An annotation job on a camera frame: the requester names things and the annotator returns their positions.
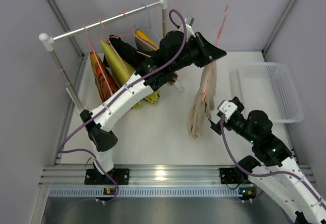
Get lime green trousers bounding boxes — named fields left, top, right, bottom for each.
left=99, top=39, right=141, bottom=109

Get beige trousers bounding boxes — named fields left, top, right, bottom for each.
left=187, top=61, right=217, bottom=139

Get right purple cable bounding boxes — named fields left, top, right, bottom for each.
left=220, top=114, right=326, bottom=204

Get light blue wire hanger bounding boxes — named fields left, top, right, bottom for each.
left=134, top=3, right=161, bottom=41

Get aluminium corner frame post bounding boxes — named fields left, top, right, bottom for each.
left=261, top=0, right=298, bottom=58

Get yellow camouflage trousers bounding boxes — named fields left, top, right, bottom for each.
left=134, top=29, right=179, bottom=105

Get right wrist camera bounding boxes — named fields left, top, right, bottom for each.
left=218, top=100, right=238, bottom=121

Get left rear frame post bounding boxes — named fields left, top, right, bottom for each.
left=34, top=0, right=86, bottom=58

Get pink hanger of beige trousers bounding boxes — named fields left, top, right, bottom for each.
left=202, top=4, right=229, bottom=101

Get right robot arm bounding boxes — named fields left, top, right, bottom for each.
left=211, top=97, right=325, bottom=223

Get white plastic mesh basket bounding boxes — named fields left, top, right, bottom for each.
left=238, top=62, right=304, bottom=124

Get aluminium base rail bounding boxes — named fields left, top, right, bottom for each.
left=38, top=164, right=318, bottom=198

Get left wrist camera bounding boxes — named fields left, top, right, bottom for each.
left=184, top=15, right=195, bottom=40

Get pink hanger of orange trousers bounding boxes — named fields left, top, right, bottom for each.
left=83, top=25, right=113, bottom=96

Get orange camouflage trousers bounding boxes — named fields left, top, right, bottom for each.
left=90, top=51, right=119, bottom=102

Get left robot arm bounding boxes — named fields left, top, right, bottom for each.
left=80, top=31, right=227, bottom=175

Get black trousers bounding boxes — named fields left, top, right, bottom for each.
left=101, top=35, right=156, bottom=69

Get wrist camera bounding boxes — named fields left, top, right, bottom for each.
left=218, top=100, right=238, bottom=121
left=184, top=15, right=195, bottom=40

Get white metal clothes rack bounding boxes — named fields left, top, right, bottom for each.
left=39, top=0, right=168, bottom=110

